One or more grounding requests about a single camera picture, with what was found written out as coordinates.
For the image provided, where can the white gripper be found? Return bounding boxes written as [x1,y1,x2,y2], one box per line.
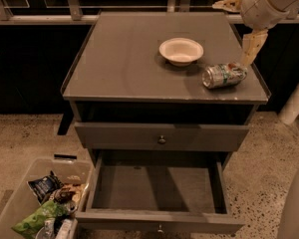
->
[212,0,288,67]

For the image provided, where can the crushed 7up can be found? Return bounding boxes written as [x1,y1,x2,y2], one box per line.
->
[202,63,247,90]

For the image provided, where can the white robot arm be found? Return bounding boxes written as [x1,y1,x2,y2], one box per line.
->
[212,0,299,239]

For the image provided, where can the grey drawer cabinet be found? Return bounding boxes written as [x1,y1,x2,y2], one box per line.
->
[59,11,271,171]

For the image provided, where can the closed grey top drawer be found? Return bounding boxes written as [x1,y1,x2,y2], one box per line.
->
[75,122,248,152]

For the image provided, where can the open grey middle drawer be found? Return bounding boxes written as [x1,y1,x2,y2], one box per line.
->
[77,150,243,234]

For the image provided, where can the white paper bowl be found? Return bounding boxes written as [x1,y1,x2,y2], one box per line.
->
[158,38,204,67]

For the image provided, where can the metal railing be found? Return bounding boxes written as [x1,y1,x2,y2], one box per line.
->
[0,0,299,26]

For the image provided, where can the brown snack bag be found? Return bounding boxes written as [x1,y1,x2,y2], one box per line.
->
[49,183,86,204]

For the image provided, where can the dark blue snack bag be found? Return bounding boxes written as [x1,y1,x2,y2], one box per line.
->
[27,171,63,204]

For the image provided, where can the white snack packet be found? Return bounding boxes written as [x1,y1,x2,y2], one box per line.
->
[55,219,72,239]

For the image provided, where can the clear plastic storage bin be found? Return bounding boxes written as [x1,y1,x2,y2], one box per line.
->
[0,158,93,239]

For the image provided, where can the clear plastic bottle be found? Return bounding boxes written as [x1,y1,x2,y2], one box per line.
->
[35,218,55,239]

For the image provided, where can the green snack bag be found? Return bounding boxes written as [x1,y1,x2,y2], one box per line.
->
[11,200,69,239]

